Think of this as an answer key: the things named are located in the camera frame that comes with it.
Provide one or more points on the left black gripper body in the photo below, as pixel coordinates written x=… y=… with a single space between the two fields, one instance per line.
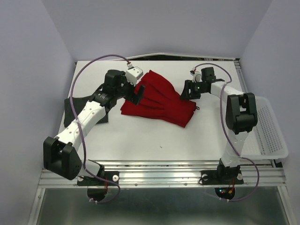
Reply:
x=126 y=91

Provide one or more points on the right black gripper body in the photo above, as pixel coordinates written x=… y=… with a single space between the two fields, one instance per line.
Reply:
x=195 y=89

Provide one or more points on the red skirt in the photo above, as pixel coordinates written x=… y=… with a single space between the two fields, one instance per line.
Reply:
x=160 y=101

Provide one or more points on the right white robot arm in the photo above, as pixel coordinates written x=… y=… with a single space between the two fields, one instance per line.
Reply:
x=238 y=115

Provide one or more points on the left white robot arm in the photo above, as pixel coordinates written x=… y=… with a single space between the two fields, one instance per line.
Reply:
x=60 y=152

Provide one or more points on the white plastic basket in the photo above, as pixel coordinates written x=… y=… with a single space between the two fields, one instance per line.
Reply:
x=265 y=141

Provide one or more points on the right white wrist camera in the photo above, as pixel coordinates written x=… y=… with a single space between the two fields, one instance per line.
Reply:
x=197 y=76

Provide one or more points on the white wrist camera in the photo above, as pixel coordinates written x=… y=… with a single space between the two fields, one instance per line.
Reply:
x=197 y=76
x=133 y=75

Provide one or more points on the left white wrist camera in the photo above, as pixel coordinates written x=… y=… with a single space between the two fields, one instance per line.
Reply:
x=133 y=75

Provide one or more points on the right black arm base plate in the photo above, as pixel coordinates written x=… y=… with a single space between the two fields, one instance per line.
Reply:
x=211 y=177

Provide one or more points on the aluminium rail frame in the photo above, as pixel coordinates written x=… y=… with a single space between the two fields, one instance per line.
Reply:
x=159 y=166

